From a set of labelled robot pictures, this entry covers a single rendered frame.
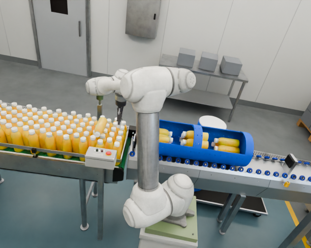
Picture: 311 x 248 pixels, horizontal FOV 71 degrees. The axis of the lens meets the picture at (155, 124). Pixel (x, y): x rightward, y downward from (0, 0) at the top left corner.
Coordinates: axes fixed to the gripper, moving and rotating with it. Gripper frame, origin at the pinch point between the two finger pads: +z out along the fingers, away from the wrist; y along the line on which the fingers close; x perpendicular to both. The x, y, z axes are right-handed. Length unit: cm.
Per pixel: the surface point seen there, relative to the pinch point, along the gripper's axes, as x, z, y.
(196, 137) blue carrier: -59, 1, 0
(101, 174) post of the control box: 6.7, 31.9, -21.9
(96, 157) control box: 9.8, 13.0, -24.9
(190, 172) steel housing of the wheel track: -62, 34, -4
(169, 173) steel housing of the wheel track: -45, 38, -5
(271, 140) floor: -254, 119, 196
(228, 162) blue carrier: -88, 17, -4
